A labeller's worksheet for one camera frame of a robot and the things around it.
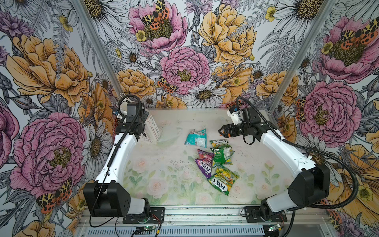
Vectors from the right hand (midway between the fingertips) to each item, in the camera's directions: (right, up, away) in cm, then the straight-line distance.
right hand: (226, 133), depth 82 cm
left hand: (-46, +7, -2) cm, 47 cm away
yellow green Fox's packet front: (-2, -25, -1) cm, 25 cm away
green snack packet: (-2, -12, +3) cm, 13 cm away
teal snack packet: (-16, -4, +17) cm, 24 cm away
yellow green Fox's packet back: (-1, -8, +14) cm, 16 cm away
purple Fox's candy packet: (-11, -16, +5) cm, 21 cm away
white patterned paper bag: (-43, +1, +7) cm, 43 cm away
